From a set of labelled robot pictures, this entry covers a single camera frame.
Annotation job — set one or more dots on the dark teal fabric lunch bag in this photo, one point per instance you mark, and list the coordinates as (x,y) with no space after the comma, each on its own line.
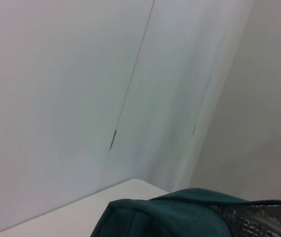
(167,217)

